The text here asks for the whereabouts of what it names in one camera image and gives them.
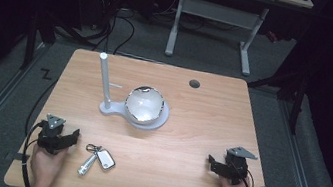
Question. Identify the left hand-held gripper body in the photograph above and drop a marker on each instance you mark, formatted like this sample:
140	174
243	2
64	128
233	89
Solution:
50	134

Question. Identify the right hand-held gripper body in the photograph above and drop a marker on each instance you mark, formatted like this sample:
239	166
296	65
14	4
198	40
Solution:
236	167

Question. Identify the person's left hand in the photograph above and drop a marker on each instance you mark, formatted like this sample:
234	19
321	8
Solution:
46	165

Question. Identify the white stand with pole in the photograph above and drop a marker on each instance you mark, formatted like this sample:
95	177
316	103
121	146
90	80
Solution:
105	78

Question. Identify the shiny silver bowl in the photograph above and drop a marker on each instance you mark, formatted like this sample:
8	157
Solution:
144	105

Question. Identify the dark metal stand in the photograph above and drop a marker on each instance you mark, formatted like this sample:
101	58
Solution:
296	104

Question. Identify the black metal stand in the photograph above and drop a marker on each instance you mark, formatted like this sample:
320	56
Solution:
30	38

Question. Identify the small red object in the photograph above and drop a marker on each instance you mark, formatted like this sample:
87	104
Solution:
272	36

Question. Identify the desk with white legs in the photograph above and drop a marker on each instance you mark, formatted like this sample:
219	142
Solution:
217	13

